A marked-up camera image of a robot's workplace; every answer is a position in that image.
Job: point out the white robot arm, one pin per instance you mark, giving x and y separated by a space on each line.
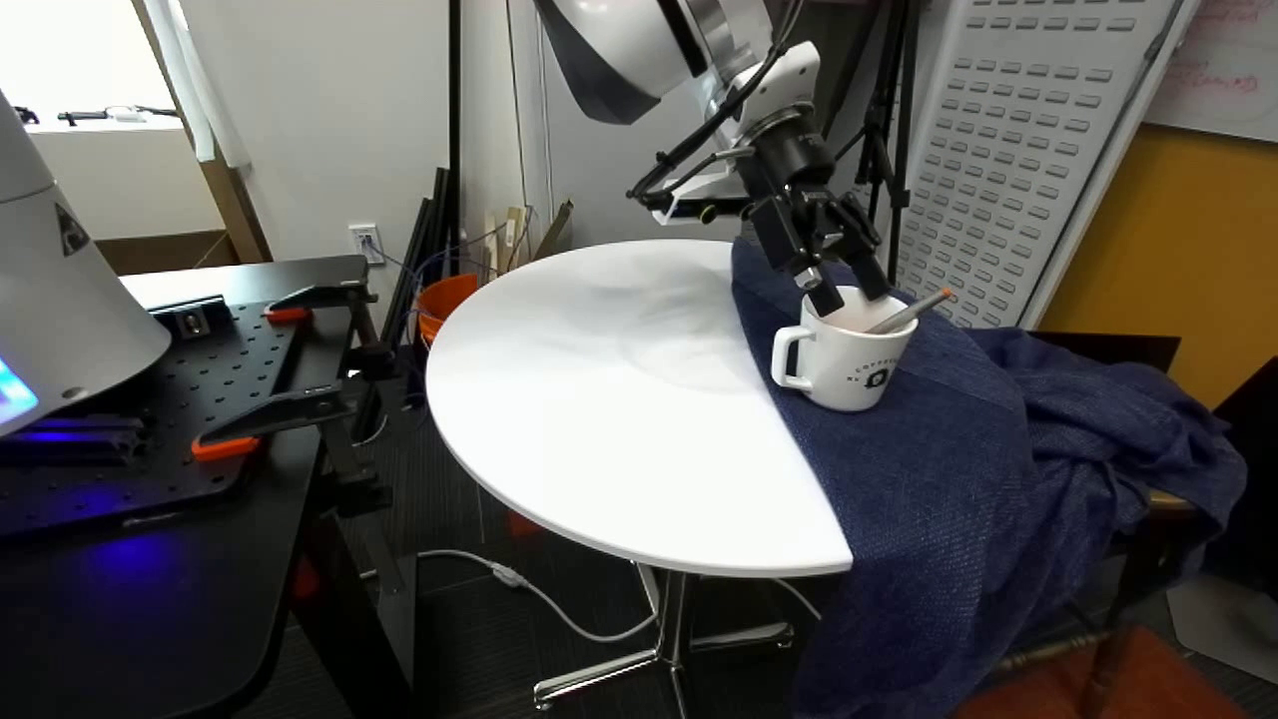
69 327

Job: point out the black orange-tipped clamp front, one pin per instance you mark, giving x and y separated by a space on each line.
238 435

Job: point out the black orange-tipped clamp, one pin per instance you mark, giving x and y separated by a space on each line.
238 435
296 306

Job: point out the dark blue cloth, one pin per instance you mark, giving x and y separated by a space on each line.
974 496

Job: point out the round white table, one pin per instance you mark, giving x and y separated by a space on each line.
608 395

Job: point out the black tripod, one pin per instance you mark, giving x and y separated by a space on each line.
885 135

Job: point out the orange pen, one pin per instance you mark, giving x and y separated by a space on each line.
913 308

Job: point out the white perforated panel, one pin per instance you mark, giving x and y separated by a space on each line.
1019 134

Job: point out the black orange-tipped clamp rear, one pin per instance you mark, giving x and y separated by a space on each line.
296 306

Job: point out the black cart table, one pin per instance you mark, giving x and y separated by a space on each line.
182 617

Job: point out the white mug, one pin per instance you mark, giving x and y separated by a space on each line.
840 362

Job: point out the black perforated mounting board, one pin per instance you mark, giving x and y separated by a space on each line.
130 455

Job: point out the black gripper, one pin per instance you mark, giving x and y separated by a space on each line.
801 222

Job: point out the orange bucket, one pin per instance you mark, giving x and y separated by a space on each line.
438 300

